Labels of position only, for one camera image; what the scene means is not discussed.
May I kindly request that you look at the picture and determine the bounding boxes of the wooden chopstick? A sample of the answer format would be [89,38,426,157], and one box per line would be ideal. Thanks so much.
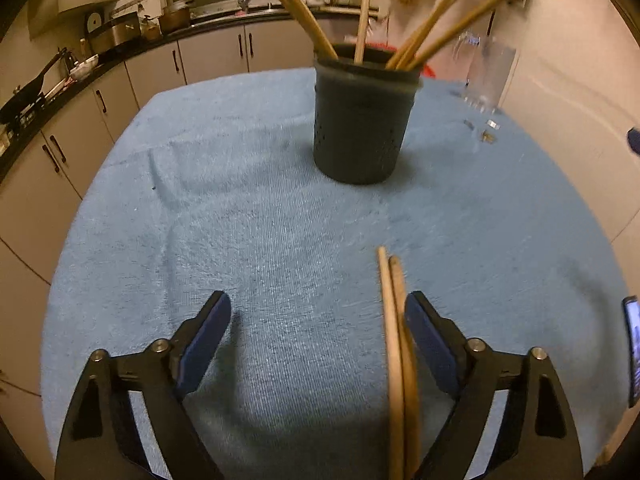
[394,0,476,72]
[403,0,506,70]
[388,256,421,479]
[376,246,405,480]

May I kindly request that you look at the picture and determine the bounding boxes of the smartphone with lit screen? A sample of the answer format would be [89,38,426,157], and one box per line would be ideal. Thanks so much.
[622,296,640,408]

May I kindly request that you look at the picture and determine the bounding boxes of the blue towel table mat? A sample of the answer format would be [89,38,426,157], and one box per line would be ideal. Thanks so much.
[41,70,629,479]

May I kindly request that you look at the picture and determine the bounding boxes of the seed shell cluster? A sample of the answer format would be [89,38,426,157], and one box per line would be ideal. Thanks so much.
[480,131,496,144]

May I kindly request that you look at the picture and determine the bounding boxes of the black wok pan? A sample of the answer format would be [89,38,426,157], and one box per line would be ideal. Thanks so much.
[0,48,67,125]

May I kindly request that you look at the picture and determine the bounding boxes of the small white bowl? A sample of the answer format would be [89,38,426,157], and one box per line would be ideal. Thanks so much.
[70,54,100,81]

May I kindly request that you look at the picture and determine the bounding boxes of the black utensil holder cup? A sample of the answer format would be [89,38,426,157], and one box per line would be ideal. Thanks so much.
[312,44,422,185]

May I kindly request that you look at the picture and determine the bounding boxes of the silver toaster box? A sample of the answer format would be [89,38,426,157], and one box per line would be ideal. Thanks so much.
[88,12,141,54]

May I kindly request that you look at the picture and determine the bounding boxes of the red plastic basket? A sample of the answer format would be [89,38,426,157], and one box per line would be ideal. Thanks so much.
[368,42,436,79]

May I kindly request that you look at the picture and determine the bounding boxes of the steel cooking pot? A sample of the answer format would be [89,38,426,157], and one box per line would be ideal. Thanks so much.
[158,0,193,36]

